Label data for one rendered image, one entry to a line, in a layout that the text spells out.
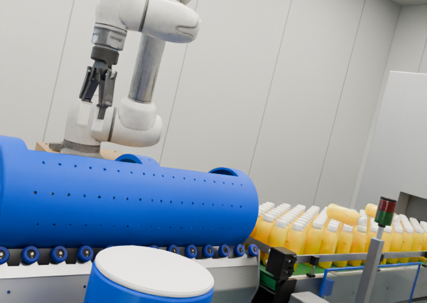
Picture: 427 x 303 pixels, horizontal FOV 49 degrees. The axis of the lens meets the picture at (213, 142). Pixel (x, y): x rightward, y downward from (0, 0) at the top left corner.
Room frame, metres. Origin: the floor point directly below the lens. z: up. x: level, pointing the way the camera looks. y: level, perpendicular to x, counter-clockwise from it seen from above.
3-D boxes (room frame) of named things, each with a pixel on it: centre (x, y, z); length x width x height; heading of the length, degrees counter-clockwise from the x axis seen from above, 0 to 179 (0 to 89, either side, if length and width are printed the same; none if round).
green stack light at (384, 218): (1.77, -0.69, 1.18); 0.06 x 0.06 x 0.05
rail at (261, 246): (1.83, -0.22, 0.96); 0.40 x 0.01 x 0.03; 42
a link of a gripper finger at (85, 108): (1.35, 0.38, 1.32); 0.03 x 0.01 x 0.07; 132
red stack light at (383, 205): (1.77, -0.69, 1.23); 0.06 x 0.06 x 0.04
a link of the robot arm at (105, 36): (1.32, 0.35, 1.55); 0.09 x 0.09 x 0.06
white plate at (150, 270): (1.07, 0.06, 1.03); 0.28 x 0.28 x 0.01
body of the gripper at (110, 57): (1.32, 0.35, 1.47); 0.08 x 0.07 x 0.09; 42
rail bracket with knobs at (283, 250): (1.66, -0.33, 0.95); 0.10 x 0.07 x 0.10; 42
